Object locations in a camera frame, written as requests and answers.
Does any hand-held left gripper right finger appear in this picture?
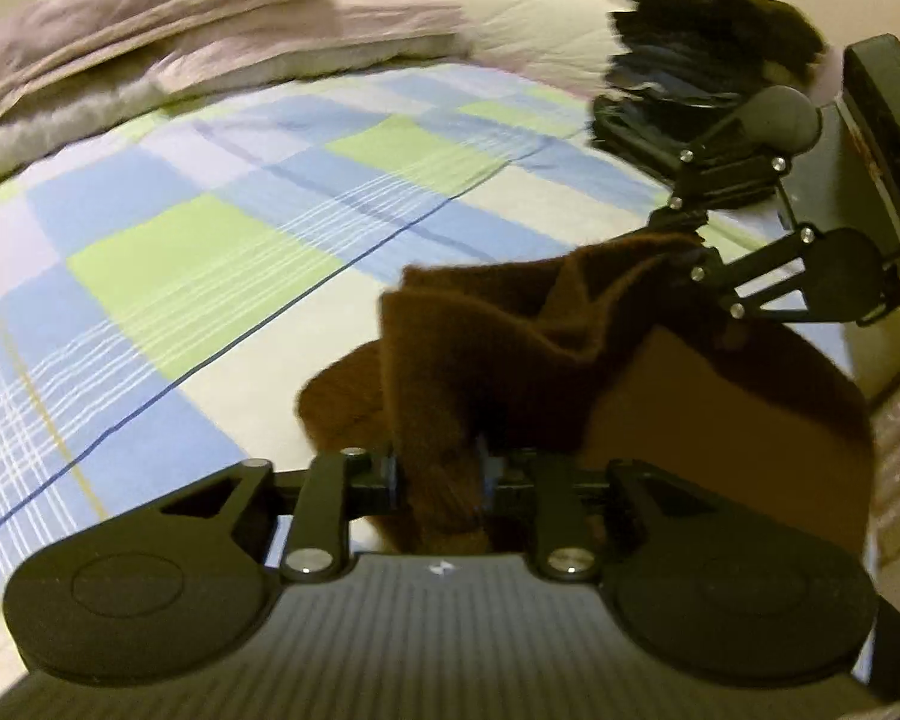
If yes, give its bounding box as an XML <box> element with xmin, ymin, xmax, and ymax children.
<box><xmin>474</xmin><ymin>435</ymin><xmax>692</xmax><ymax>582</ymax></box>

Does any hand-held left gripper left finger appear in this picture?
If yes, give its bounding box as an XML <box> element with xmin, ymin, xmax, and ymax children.
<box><xmin>160</xmin><ymin>448</ymin><xmax>404</xmax><ymax>582</ymax></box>

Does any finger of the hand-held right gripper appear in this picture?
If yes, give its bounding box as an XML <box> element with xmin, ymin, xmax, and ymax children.
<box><xmin>686</xmin><ymin>226</ymin><xmax>822</xmax><ymax>320</ymax></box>
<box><xmin>645</xmin><ymin>94</ymin><xmax>792</xmax><ymax>241</ymax></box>

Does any brown cloth garment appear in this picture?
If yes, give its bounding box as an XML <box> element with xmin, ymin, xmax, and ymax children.
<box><xmin>295</xmin><ymin>235</ymin><xmax>877</xmax><ymax>565</ymax></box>

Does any pile of black clothes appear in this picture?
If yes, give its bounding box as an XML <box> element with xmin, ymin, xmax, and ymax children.
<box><xmin>586</xmin><ymin>0</ymin><xmax>832</xmax><ymax>211</ymax></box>

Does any white fluffy blanket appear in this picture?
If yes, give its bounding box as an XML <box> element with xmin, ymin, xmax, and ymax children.
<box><xmin>0</xmin><ymin>0</ymin><xmax>625</xmax><ymax>197</ymax></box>

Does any checked blue green bed sheet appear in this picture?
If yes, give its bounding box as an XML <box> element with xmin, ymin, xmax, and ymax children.
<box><xmin>0</xmin><ymin>60</ymin><xmax>856</xmax><ymax>601</ymax></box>

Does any folded pink quilt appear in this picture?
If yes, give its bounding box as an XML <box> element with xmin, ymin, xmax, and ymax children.
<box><xmin>0</xmin><ymin>0</ymin><xmax>470</xmax><ymax>140</ymax></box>

